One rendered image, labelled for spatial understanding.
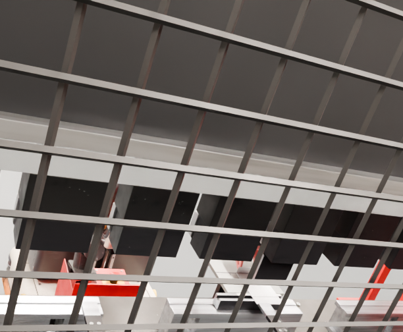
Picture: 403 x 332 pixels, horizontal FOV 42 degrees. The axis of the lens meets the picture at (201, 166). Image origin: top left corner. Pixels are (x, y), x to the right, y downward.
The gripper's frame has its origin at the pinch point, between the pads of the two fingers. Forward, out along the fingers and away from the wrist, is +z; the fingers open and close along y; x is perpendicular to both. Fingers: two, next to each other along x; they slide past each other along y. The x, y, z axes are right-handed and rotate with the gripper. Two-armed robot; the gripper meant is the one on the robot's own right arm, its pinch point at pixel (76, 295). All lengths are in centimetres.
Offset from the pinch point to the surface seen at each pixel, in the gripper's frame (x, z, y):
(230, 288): 29, -18, 36
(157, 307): 14.6, -8.1, 25.6
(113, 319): 1.3, -6.8, 30.2
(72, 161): -21, -49, 52
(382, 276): 201, 15, -68
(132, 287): 12.4, -7.7, 11.5
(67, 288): -4.6, -4.3, 5.0
